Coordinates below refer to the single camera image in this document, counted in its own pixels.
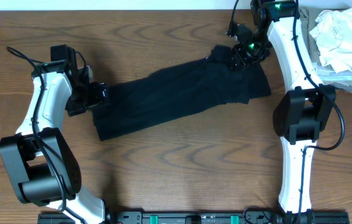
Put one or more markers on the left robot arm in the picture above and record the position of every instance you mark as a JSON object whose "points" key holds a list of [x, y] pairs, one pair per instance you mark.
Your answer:
{"points": [[40, 164]]}

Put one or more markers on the light blue striped garment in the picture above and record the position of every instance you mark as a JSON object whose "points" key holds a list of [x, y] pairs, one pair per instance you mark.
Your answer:
{"points": [[329, 76]]}

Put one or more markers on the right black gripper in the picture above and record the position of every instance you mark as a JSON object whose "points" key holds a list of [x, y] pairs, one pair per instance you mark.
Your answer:
{"points": [[241, 59]]}

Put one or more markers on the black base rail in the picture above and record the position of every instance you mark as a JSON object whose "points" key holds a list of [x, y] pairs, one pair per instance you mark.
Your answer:
{"points": [[250, 216]]}

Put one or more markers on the black t-shirt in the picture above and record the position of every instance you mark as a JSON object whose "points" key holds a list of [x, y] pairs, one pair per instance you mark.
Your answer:
{"points": [[178, 91]]}

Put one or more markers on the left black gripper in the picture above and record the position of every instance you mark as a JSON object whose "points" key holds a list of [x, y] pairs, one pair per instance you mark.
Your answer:
{"points": [[99, 96]]}

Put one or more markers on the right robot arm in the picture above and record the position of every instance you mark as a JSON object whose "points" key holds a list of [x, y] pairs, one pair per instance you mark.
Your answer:
{"points": [[302, 113]]}

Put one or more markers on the beige folded garment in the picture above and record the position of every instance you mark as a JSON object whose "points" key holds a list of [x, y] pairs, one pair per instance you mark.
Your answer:
{"points": [[307, 17]]}

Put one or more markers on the white crumpled garment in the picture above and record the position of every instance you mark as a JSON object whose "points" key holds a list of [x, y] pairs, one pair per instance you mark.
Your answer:
{"points": [[333, 38]]}

